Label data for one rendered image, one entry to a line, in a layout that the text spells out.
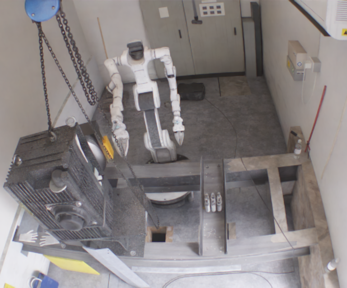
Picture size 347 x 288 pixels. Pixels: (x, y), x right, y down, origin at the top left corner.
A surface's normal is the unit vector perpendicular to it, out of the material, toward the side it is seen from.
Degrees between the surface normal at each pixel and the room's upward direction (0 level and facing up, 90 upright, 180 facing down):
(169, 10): 90
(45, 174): 90
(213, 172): 0
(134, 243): 0
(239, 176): 90
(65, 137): 0
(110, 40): 90
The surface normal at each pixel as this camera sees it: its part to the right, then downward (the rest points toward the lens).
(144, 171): -0.16, -0.69
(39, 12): 0.26, 0.69
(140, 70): 0.03, 0.75
